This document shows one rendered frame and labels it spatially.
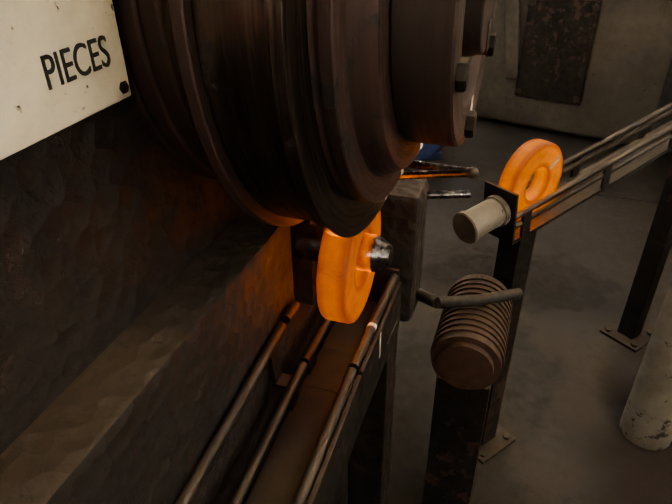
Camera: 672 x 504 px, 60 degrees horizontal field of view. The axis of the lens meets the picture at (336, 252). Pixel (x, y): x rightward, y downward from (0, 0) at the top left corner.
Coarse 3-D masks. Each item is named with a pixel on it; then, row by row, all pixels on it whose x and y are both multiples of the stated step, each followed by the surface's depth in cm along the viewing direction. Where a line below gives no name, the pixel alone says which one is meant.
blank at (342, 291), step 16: (336, 240) 62; (352, 240) 62; (320, 256) 62; (336, 256) 62; (352, 256) 63; (320, 272) 63; (336, 272) 62; (352, 272) 65; (368, 272) 72; (320, 288) 63; (336, 288) 63; (352, 288) 66; (368, 288) 74; (320, 304) 65; (336, 304) 64; (352, 304) 67; (336, 320) 67; (352, 320) 68
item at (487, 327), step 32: (480, 288) 110; (448, 320) 105; (480, 320) 102; (448, 352) 101; (480, 352) 98; (448, 384) 109; (480, 384) 102; (448, 416) 113; (480, 416) 110; (448, 448) 118; (448, 480) 123
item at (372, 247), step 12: (300, 228) 69; (312, 228) 69; (300, 240) 68; (312, 240) 68; (372, 240) 66; (384, 240) 67; (300, 252) 69; (312, 252) 68; (360, 252) 66; (372, 252) 66; (384, 252) 66; (360, 264) 67; (372, 264) 66; (384, 264) 67
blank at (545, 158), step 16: (528, 144) 105; (544, 144) 104; (512, 160) 104; (528, 160) 103; (544, 160) 106; (560, 160) 110; (512, 176) 104; (528, 176) 105; (544, 176) 110; (560, 176) 113; (528, 192) 112; (544, 192) 111
